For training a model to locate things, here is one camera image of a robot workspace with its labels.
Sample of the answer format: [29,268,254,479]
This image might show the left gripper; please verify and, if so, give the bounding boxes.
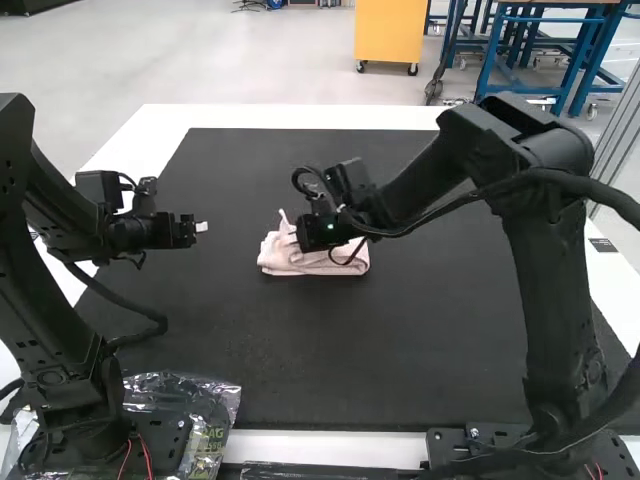
[144,212,211,250]

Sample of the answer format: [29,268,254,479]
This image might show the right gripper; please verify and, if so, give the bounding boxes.
[298,212,351,254]

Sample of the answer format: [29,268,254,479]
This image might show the pale towel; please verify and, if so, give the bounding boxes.
[256,208,372,278]

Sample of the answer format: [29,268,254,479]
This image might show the black mat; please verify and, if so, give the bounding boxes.
[74,127,632,431]

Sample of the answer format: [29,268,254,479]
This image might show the silver foil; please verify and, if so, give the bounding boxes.
[8,370,244,480]

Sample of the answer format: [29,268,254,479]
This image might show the yellow wheeled cabinet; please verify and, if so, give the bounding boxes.
[353,0,430,77]

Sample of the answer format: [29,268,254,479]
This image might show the dark base panel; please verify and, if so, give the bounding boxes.
[239,463,431,480]
[124,412,229,480]
[424,424,629,480]

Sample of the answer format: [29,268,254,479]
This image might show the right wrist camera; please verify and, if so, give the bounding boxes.
[302,180,332,215]

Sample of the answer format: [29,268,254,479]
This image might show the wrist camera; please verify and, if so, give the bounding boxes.
[302,180,332,215]
[132,175,159,216]

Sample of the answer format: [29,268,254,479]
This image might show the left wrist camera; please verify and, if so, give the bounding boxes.
[132,175,159,216]

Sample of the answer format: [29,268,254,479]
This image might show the blue frame workbench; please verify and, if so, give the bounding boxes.
[424,0,496,104]
[473,0,640,120]

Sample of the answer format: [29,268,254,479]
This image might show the grey metal frame post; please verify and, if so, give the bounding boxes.
[588,44,640,221]

